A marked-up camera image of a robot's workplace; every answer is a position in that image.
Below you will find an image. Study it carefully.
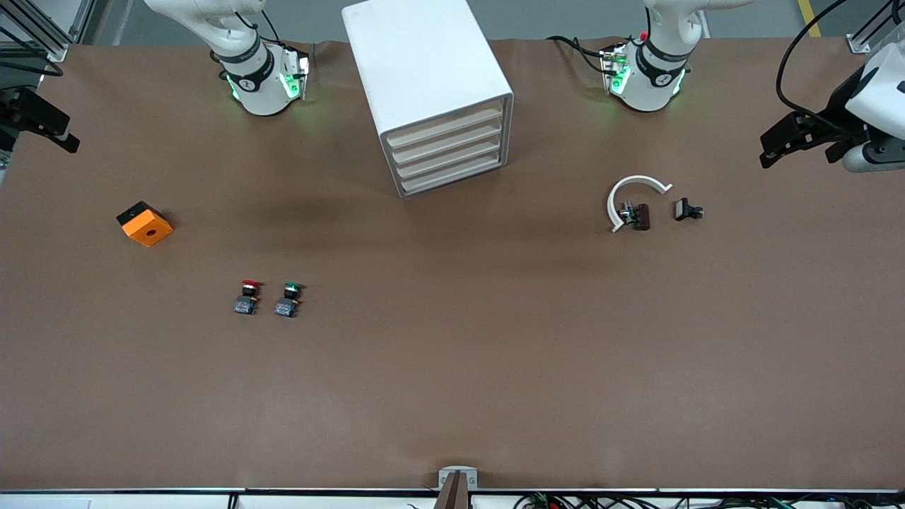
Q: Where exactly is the red push button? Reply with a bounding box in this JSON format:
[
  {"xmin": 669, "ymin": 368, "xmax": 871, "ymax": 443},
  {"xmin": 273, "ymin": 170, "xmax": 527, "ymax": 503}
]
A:
[{"xmin": 234, "ymin": 279, "xmax": 264, "ymax": 316}]

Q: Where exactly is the green push button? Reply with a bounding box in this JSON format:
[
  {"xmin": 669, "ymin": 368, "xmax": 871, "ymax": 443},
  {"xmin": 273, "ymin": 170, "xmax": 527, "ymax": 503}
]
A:
[{"xmin": 274, "ymin": 281, "xmax": 305, "ymax": 319}]

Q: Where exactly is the orange black square box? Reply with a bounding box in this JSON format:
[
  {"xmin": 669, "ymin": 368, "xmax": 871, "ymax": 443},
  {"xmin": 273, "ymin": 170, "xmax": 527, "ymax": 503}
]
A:
[{"xmin": 117, "ymin": 201, "xmax": 174, "ymax": 248}]

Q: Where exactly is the white curved plastic piece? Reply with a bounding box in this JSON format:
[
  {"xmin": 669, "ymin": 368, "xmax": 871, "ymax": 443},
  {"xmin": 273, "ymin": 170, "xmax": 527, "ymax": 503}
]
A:
[{"xmin": 607, "ymin": 175, "xmax": 674, "ymax": 233}]

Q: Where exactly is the brown table mat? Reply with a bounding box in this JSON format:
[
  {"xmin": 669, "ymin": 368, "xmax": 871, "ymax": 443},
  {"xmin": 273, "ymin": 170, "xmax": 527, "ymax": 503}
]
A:
[{"xmin": 0, "ymin": 37, "xmax": 905, "ymax": 492}]

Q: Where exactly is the aluminium frame profile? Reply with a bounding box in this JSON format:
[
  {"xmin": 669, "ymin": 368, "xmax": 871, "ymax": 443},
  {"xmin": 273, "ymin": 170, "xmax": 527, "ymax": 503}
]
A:
[
  {"xmin": 0, "ymin": 0, "xmax": 96, "ymax": 63},
  {"xmin": 846, "ymin": 0, "xmax": 905, "ymax": 54}
]

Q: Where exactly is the black base cable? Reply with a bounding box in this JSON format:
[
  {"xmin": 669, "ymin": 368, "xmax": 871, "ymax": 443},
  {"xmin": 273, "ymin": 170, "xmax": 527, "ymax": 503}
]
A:
[{"xmin": 548, "ymin": 35, "xmax": 612, "ymax": 75}]

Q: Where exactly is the white table edge rail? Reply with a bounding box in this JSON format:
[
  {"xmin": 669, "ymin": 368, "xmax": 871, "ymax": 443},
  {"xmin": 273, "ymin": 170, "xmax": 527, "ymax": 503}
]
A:
[{"xmin": 0, "ymin": 488, "xmax": 905, "ymax": 509}]

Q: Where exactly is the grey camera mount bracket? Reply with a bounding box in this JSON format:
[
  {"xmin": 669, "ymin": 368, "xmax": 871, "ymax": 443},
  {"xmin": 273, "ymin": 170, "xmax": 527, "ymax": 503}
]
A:
[{"xmin": 435, "ymin": 466, "xmax": 479, "ymax": 509}]

